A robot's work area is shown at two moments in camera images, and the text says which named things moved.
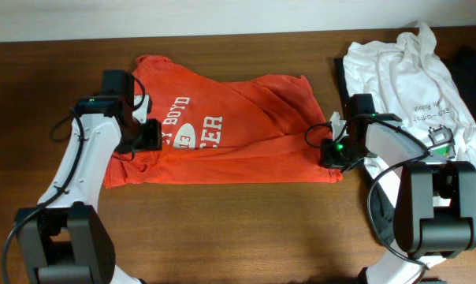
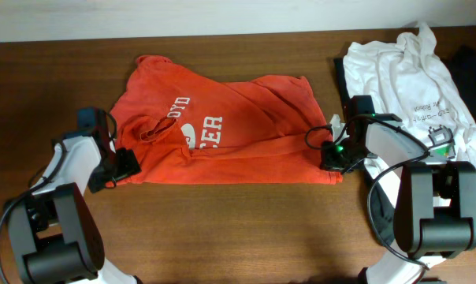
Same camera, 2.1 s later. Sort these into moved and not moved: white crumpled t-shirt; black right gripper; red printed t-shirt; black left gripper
Moved: black left gripper
Not moved: black right gripper; red printed t-shirt; white crumpled t-shirt
